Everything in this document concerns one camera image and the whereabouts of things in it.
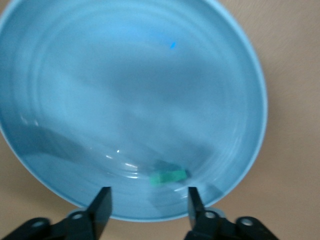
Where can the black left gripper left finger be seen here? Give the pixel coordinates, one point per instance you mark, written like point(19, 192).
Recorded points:
point(100, 215)

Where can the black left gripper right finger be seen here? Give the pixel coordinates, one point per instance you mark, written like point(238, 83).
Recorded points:
point(200, 222)

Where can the teal foam letter p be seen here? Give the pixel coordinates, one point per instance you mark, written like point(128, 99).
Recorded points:
point(167, 177)

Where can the blue plate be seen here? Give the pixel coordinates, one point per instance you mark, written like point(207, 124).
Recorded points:
point(125, 87)

